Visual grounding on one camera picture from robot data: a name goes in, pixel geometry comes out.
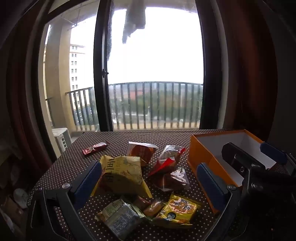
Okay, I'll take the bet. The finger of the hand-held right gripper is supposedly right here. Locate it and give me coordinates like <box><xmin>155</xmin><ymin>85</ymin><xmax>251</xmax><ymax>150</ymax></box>
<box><xmin>221</xmin><ymin>142</ymin><xmax>266</xmax><ymax>184</ymax></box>
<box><xmin>260</xmin><ymin>141</ymin><xmax>296</xmax><ymax>174</ymax></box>

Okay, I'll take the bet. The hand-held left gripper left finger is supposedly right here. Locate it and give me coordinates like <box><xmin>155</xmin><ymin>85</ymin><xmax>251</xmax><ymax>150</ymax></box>
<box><xmin>26</xmin><ymin>160</ymin><xmax>103</xmax><ymax>241</ymax></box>

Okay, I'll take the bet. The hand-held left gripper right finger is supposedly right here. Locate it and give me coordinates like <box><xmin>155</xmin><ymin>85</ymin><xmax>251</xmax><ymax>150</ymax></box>
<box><xmin>196</xmin><ymin>162</ymin><xmax>243</xmax><ymax>241</ymax></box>

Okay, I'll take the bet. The orange cardboard box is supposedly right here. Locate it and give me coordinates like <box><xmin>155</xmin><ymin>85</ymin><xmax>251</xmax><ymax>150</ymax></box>
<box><xmin>188</xmin><ymin>129</ymin><xmax>287</xmax><ymax>215</ymax></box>

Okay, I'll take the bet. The clear brown snack packet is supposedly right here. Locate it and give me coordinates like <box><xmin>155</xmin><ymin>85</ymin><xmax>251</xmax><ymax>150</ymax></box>
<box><xmin>154</xmin><ymin>167</ymin><xmax>190</xmax><ymax>192</ymax></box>

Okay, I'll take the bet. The large yellow chip bag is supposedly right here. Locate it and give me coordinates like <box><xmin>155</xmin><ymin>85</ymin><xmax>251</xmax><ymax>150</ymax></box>
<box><xmin>91</xmin><ymin>155</ymin><xmax>153</xmax><ymax>198</ymax></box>

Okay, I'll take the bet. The red clear bread packet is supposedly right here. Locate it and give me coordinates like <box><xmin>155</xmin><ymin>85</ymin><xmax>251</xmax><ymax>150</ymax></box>
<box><xmin>148</xmin><ymin>145</ymin><xmax>186</xmax><ymax>178</ymax></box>

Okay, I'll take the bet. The brown polka dot tablecloth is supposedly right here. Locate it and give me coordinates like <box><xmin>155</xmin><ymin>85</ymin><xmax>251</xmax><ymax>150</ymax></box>
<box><xmin>28</xmin><ymin>128</ymin><xmax>296</xmax><ymax>241</ymax></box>

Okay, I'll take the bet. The red snack bar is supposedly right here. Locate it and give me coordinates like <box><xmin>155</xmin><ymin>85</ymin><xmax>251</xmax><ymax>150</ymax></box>
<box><xmin>82</xmin><ymin>142</ymin><xmax>110</xmax><ymax>156</ymax></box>

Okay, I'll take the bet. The yellow cartoon snack packet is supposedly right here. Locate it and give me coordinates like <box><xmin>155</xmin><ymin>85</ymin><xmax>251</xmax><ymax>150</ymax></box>
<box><xmin>153</xmin><ymin>193</ymin><xmax>201</xmax><ymax>229</ymax></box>

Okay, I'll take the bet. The grey green snack packet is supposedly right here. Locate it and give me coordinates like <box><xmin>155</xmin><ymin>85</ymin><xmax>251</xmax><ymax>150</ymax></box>
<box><xmin>96</xmin><ymin>199</ymin><xmax>146</xmax><ymax>241</ymax></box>

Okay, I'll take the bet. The white air conditioner unit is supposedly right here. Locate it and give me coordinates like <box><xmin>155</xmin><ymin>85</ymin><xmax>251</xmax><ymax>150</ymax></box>
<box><xmin>52</xmin><ymin>127</ymin><xmax>73</xmax><ymax>156</ymax></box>

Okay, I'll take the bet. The small brown snack packet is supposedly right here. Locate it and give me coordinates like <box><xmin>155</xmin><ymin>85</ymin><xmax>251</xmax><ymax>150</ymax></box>
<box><xmin>122</xmin><ymin>195</ymin><xmax>152</xmax><ymax>211</ymax></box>

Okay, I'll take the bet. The white orange snack packet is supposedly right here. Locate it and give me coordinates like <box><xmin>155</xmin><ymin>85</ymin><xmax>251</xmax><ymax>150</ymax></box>
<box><xmin>126</xmin><ymin>141</ymin><xmax>159</xmax><ymax>167</ymax></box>

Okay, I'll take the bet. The small orange snack packet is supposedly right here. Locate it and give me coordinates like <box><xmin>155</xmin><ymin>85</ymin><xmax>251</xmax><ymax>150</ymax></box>
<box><xmin>143</xmin><ymin>200</ymin><xmax>166</xmax><ymax>218</ymax></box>

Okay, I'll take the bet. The dark red curtain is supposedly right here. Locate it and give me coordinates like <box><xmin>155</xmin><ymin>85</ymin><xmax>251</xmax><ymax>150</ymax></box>
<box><xmin>215</xmin><ymin>0</ymin><xmax>278</xmax><ymax>142</ymax></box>
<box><xmin>0</xmin><ymin>0</ymin><xmax>58</xmax><ymax>186</ymax></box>

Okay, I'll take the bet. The balcony railing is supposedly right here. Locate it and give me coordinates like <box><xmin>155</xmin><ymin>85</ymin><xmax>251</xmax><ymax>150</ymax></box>
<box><xmin>66</xmin><ymin>81</ymin><xmax>204</xmax><ymax>132</ymax></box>

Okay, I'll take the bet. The pale apartment building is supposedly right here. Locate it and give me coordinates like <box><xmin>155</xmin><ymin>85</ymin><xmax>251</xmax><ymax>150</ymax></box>
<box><xmin>69</xmin><ymin>44</ymin><xmax>86</xmax><ymax>91</ymax></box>

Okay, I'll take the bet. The hanging grey cloth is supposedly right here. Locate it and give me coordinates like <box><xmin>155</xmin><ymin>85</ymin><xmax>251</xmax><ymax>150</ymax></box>
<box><xmin>122</xmin><ymin>0</ymin><xmax>147</xmax><ymax>44</ymax></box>

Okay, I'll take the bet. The black window frame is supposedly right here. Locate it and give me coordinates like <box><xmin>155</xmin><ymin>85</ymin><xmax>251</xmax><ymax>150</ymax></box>
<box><xmin>31</xmin><ymin>0</ymin><xmax>222</xmax><ymax>160</ymax></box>

